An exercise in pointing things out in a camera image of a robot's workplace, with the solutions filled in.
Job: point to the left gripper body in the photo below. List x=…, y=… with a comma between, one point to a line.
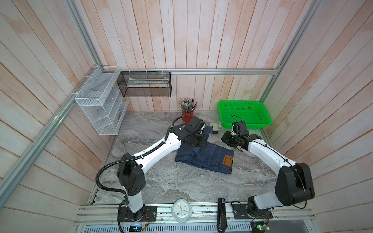
x=197, y=140

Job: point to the white analog clock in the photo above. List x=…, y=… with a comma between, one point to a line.
x=181, y=211

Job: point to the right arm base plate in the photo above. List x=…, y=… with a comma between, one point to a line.
x=240, y=211

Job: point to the black remote control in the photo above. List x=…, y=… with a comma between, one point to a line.
x=221, y=216

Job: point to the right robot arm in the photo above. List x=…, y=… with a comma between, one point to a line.
x=294, y=180

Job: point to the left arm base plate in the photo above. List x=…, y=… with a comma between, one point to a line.
x=146, y=213

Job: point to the pencils in cup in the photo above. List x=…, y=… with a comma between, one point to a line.
x=188, y=105

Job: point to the green plastic basket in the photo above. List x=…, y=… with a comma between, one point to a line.
x=253, y=113

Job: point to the dark blue denim trousers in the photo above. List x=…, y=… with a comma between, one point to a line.
x=211, y=157

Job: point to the small white grey box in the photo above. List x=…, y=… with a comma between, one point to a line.
x=215, y=127

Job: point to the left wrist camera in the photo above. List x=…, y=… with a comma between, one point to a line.
x=196, y=124

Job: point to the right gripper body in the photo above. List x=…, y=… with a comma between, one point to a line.
x=229, y=140

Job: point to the red pencil cup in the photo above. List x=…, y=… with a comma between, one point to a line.
x=186, y=115

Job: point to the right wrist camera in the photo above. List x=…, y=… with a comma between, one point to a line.
x=240, y=128

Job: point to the black mesh wall basket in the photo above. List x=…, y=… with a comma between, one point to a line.
x=145, y=84

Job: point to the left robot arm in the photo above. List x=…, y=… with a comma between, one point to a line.
x=131, y=172

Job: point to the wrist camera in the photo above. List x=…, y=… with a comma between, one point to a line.
x=240, y=128
x=196, y=124

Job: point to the white wire mesh shelf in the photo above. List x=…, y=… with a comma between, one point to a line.
x=101, y=100

